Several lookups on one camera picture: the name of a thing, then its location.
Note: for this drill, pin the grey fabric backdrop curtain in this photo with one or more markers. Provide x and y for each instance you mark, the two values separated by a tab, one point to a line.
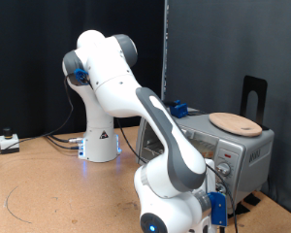
216	48

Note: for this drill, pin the black fabric backdrop curtain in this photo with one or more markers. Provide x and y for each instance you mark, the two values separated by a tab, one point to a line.
22	64

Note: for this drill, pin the silver vertical metal pole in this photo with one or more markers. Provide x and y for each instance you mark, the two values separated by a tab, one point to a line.
166	32

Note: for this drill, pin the round wooden cutting board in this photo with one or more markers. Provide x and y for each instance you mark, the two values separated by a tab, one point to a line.
234	124

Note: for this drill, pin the silver toaster oven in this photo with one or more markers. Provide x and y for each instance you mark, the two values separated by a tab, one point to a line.
249	168

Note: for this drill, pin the grey emergency stop box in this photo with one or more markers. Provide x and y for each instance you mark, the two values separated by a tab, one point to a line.
9	144

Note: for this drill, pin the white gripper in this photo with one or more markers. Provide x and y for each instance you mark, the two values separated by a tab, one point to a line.
211	176

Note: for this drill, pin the black metal bookend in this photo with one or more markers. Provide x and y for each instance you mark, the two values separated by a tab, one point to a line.
249	84

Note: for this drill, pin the silver oven knob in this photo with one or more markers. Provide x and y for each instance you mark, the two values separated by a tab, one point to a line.
223	169
220	188

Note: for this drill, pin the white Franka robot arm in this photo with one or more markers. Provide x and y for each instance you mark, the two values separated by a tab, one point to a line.
171	152

